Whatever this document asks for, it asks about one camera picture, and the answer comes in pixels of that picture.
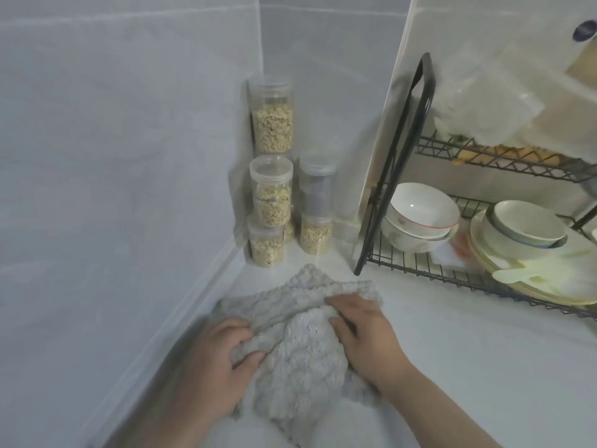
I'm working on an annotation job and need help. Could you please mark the person's left forearm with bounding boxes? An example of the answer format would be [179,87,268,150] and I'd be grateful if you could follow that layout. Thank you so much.
[104,368,234,448]

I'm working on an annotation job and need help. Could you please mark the person's right hand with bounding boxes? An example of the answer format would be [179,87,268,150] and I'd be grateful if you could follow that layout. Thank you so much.
[325,293,416,397]

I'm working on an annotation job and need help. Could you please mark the yellow orange cloth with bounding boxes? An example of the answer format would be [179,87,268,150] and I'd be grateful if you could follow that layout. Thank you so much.
[450,134,565,166]

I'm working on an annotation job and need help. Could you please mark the pale yellow plate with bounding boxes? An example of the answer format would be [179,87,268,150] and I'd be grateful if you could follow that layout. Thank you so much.
[468,246,597,306]

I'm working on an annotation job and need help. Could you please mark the white bowl red rim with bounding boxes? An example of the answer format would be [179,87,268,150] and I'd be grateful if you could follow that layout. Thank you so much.
[389,182,461,231]

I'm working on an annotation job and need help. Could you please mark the white red printed mat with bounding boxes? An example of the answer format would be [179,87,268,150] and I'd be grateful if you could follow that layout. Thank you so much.
[433,233,476,271]

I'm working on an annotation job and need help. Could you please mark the person's left hand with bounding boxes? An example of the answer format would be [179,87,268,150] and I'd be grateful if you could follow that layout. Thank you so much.
[184,318,267,418]

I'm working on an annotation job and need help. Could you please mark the black wire dish rack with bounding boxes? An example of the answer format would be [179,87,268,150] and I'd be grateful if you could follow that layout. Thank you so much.
[353,52,597,322]

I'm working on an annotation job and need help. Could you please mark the clear empty jar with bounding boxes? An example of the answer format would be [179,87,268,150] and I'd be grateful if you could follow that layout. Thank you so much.
[298,156,338,216]

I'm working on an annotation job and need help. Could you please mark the cream plastic spoon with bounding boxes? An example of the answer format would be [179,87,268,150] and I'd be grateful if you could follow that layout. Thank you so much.
[492,268,556,286]

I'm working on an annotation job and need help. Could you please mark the small cream bowl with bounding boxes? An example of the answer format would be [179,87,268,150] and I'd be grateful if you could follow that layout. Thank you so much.
[492,200,568,248]

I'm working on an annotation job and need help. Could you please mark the person's right forearm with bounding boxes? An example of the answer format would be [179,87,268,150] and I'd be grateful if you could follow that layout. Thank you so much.
[377,366,504,448]

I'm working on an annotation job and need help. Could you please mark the cream plate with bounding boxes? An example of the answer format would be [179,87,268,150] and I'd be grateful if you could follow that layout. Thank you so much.
[468,207,597,304]

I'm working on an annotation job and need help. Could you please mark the cream bowl green rim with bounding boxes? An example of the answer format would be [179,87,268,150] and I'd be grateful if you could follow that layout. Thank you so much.
[480,207,569,262]

